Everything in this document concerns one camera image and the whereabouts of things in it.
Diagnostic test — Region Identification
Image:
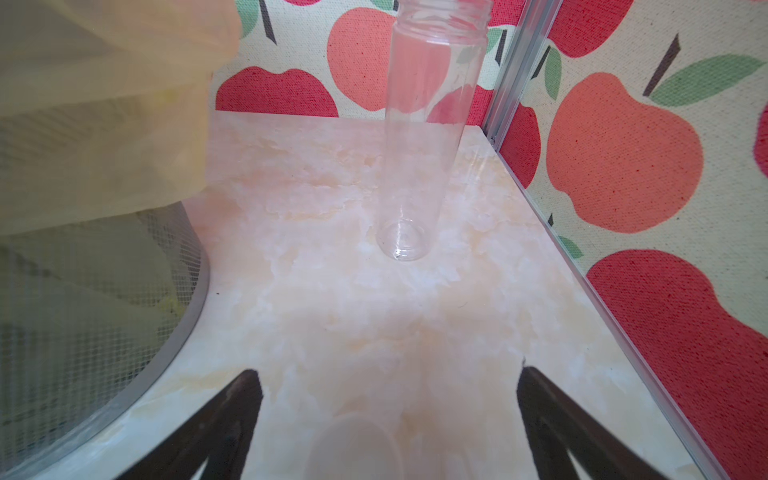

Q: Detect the right aluminium frame post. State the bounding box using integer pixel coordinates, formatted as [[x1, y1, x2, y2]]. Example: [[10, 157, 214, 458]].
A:
[[483, 0, 562, 152]]

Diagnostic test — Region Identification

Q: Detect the metal mesh trash bin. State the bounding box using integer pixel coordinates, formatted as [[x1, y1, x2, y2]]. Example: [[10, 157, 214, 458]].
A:
[[1, 203, 210, 479]]

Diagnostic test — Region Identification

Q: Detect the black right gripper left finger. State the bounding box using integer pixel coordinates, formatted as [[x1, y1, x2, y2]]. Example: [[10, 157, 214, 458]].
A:
[[120, 369, 263, 479]]

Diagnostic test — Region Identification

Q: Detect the clear plastic jar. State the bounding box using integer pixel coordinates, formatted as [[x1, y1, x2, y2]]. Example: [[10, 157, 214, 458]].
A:
[[376, 1, 493, 261]]

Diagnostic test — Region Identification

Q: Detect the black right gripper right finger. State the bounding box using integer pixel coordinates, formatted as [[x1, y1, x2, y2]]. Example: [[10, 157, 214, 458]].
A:
[[517, 366, 664, 479]]

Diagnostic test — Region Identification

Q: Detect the yellow plastic bin liner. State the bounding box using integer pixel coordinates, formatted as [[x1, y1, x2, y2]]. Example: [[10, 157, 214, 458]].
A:
[[1, 1, 241, 235]]

